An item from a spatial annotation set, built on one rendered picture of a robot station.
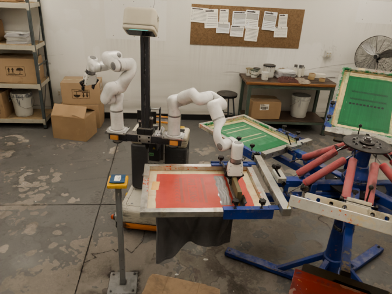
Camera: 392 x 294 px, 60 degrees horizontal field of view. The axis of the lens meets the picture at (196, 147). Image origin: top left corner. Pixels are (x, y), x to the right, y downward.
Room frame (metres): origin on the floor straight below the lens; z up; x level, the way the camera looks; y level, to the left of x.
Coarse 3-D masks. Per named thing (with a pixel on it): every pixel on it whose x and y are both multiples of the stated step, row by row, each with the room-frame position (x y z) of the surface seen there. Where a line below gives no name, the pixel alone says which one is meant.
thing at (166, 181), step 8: (160, 176) 2.05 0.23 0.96; (168, 176) 2.05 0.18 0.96; (176, 176) 2.06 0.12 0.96; (184, 176) 2.07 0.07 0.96; (192, 176) 2.08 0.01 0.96; (200, 176) 2.08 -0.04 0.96; (208, 176) 2.09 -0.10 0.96; (224, 176) 2.10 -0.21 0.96; (160, 184) 1.94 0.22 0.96; (168, 184) 1.95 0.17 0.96; (208, 184) 1.98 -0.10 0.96; (240, 184) 2.00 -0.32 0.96
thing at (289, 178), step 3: (288, 177) 1.99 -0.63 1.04; (291, 177) 1.99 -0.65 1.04; (294, 177) 1.99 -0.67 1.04; (297, 177) 2.00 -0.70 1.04; (288, 180) 1.95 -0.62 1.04; (291, 180) 1.95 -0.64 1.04; (294, 180) 1.95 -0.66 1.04; (297, 180) 1.96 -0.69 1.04; (276, 183) 1.94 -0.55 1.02; (279, 183) 1.94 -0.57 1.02; (291, 183) 1.95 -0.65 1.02; (294, 183) 1.95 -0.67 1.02; (297, 183) 1.95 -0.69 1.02; (279, 186) 1.94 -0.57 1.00; (282, 186) 1.94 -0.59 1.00; (291, 186) 1.95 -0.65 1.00; (294, 186) 1.95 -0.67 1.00; (297, 186) 1.95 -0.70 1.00
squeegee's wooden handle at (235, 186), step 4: (232, 176) 1.93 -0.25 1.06; (232, 180) 1.90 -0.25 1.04; (236, 180) 1.88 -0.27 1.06; (232, 184) 1.89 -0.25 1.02; (236, 184) 1.83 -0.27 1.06; (232, 188) 1.88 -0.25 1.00; (236, 188) 1.78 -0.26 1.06; (240, 188) 1.78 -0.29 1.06; (236, 192) 1.76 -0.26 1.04; (240, 192) 1.74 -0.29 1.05; (236, 196) 1.75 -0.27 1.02; (240, 196) 1.74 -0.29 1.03; (240, 200) 1.75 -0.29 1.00
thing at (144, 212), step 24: (144, 168) 2.09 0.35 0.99; (168, 168) 2.14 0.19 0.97; (192, 168) 2.16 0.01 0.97; (216, 168) 2.18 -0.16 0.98; (144, 192) 1.78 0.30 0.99; (264, 192) 1.86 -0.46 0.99; (144, 216) 1.58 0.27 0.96; (168, 216) 1.60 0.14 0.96; (192, 216) 1.61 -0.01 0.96; (216, 216) 1.63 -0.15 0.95
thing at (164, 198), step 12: (156, 192) 1.84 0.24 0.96; (168, 192) 1.85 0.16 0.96; (216, 192) 1.88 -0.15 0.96; (156, 204) 1.71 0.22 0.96; (168, 204) 1.72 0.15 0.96; (180, 204) 1.73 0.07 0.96; (192, 204) 1.74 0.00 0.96; (204, 204) 1.74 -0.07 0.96; (216, 204) 1.75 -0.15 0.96; (252, 204) 1.77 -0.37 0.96
